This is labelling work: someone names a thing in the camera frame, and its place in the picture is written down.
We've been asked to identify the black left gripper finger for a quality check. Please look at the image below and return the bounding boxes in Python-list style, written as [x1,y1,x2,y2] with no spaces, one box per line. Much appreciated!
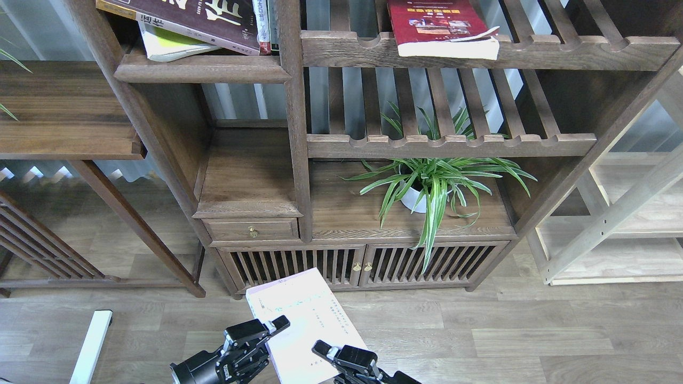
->
[224,315,290,350]

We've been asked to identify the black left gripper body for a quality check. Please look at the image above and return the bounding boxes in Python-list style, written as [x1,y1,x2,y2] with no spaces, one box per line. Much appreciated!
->
[169,339,269,383]

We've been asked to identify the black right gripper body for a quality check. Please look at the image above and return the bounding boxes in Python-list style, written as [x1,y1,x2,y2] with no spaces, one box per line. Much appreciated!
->
[334,366,420,383]

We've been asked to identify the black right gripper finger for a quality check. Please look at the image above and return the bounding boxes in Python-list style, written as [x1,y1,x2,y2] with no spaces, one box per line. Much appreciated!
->
[312,340,378,373]

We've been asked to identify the white purple paperback book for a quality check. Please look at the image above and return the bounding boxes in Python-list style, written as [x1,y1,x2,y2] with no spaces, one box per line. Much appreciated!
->
[245,268,367,383]

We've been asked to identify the yellow green paperback book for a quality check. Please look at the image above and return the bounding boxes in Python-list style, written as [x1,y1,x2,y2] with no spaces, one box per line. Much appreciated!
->
[138,21,220,62]

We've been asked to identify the maroon book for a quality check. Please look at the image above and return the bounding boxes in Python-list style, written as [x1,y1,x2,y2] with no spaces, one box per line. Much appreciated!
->
[96,1,261,56]

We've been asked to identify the red paperback book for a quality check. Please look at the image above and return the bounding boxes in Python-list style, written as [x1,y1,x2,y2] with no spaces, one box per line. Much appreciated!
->
[386,1,499,60]

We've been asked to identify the light wooden shelf rack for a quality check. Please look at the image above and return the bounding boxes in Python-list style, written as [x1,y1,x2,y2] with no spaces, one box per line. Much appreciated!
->
[527,70,682,286]

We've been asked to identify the brass drawer knob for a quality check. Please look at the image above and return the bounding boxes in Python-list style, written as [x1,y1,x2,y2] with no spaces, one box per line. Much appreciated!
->
[247,226,259,238]

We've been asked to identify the white metal stand leg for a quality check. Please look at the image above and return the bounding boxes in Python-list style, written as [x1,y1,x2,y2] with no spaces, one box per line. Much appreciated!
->
[70,309,113,383]

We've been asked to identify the white plant pot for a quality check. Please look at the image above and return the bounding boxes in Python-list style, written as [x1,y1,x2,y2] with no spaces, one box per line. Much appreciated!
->
[399,164,453,215]

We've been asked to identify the dark wooden bookshelf cabinet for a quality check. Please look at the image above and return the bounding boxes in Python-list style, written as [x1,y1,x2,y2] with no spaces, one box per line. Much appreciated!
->
[64,1,681,295]

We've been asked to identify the green spider plant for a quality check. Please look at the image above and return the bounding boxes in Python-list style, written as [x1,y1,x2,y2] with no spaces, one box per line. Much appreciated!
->
[340,100,538,274]

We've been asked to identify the dark wooden side table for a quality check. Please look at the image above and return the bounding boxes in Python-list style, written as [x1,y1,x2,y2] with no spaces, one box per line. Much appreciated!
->
[1,60,205,298]

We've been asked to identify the white red upright book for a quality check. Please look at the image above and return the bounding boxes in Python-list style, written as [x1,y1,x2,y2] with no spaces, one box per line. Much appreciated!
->
[252,0,272,55]

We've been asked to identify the dark green upright book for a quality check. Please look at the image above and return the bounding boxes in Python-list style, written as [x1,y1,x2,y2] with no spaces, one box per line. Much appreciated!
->
[267,0,280,55]

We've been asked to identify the green leaves at left edge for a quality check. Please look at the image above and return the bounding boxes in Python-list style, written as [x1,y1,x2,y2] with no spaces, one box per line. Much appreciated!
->
[1,37,33,121]

